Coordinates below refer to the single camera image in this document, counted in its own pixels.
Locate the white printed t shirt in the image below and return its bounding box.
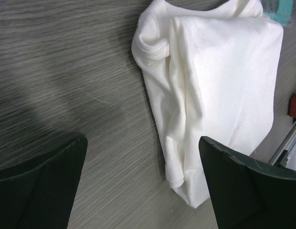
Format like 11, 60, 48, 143
132, 0, 284, 208

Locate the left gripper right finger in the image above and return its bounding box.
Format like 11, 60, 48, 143
199, 136, 296, 229

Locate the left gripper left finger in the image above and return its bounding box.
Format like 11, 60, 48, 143
0, 135, 88, 229

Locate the teal folding board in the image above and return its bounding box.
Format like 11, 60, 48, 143
260, 0, 294, 26

